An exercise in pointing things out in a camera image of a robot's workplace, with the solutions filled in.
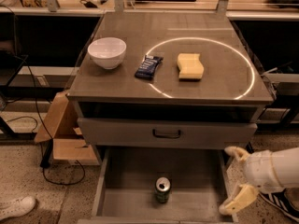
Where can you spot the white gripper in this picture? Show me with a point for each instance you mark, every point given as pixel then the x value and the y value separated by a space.
pixel 259 171

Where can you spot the green soda can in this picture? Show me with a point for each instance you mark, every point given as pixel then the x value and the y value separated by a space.
pixel 162 189

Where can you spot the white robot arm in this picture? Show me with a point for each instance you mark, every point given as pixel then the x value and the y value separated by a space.
pixel 287 165

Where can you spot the grey drawer cabinet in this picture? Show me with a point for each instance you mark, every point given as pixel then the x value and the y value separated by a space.
pixel 230 90

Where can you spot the open middle drawer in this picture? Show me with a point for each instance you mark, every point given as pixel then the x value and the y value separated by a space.
pixel 126 187

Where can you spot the closed top drawer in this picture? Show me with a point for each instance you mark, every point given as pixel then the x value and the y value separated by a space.
pixel 138 133

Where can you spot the black striped sneaker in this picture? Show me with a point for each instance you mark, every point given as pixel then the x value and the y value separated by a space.
pixel 282 203

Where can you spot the yellow sponge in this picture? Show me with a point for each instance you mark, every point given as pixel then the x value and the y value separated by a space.
pixel 189 66

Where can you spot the blue snack bar wrapper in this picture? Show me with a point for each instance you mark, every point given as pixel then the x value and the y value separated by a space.
pixel 147 69

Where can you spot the brown cardboard box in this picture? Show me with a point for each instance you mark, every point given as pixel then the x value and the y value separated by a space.
pixel 60 126

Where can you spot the white ceramic bowl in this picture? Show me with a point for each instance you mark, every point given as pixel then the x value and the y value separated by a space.
pixel 107 52

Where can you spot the white sneaker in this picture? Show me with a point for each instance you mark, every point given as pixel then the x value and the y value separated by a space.
pixel 17 207

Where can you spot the black drawer handle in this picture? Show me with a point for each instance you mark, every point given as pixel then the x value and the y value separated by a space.
pixel 173 135

